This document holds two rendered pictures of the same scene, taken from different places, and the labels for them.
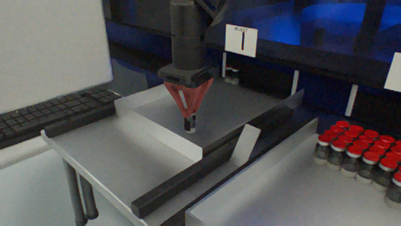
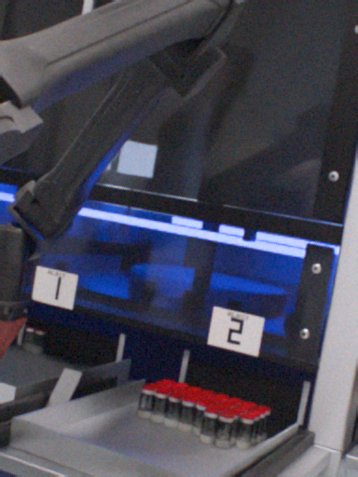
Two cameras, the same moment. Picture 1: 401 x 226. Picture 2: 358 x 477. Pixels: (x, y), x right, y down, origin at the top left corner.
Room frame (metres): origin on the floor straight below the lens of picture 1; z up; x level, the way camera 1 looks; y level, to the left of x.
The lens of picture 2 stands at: (-0.67, 0.18, 1.21)
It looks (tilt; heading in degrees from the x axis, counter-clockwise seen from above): 3 degrees down; 340
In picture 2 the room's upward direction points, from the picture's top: 10 degrees clockwise
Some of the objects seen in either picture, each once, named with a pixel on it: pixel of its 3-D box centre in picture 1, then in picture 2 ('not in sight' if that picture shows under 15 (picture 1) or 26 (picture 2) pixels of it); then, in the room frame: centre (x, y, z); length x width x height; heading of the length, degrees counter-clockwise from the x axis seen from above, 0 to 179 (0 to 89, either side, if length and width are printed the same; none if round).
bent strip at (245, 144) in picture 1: (225, 159); (43, 397); (0.38, -0.04, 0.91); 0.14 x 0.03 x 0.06; 135
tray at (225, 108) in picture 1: (212, 101); (12, 362); (0.62, -0.03, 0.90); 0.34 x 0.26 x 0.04; 136
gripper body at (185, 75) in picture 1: (188, 54); (3, 285); (0.51, 0.02, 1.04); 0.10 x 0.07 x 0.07; 150
